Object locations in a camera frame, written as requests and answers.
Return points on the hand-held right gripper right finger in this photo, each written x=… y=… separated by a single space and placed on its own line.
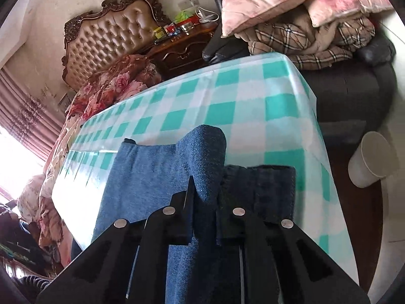
x=227 y=228

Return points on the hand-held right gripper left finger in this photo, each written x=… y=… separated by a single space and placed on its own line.
x=182 y=224

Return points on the blue denim pants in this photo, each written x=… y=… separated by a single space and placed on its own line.
x=152 y=180

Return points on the teal white checkered tablecloth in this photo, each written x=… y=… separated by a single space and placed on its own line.
x=237 y=107

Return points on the dark wooden table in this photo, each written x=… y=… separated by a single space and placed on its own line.
x=357 y=228

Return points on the pale floral quilt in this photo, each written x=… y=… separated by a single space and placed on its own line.
x=47 y=202

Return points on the white waste bin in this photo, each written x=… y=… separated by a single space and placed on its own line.
x=370 y=161

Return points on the carved wooden nightstand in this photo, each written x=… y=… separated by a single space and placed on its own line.
x=180 y=53

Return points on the black leather armchair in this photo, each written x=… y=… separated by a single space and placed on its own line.
x=348 y=95

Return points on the pink curtain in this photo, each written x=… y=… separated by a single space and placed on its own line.
x=28 y=114

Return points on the yellow green small box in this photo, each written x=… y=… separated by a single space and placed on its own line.
x=158 y=32

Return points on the red small box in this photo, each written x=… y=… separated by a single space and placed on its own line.
x=172 y=30

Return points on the tufted leather carved headboard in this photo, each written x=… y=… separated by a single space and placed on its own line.
x=104 y=44

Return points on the brown plaid blanket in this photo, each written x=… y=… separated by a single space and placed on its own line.
x=316 y=44

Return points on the green plastic bag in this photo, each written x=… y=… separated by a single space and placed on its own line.
x=183 y=16

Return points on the large pink floral pillow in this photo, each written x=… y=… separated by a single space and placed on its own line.
x=269 y=0

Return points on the small pink floral pillow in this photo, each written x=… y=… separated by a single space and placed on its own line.
x=348 y=3

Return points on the white wall outlet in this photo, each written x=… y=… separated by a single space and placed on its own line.
x=188 y=2

